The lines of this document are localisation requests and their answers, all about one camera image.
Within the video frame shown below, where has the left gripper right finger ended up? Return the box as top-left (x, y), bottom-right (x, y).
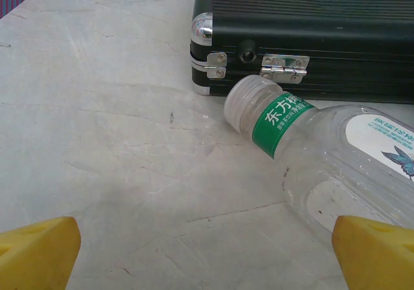
top-left (332, 215), bottom-right (414, 290)

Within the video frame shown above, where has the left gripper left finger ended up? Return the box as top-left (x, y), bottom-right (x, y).
top-left (0, 216), bottom-right (82, 290)

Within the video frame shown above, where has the clear bottle green neck label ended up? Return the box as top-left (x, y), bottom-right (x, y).
top-left (223, 75), bottom-right (414, 239)

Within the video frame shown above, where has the black ribbed hard case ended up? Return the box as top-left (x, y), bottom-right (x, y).
top-left (190, 0), bottom-right (414, 105)

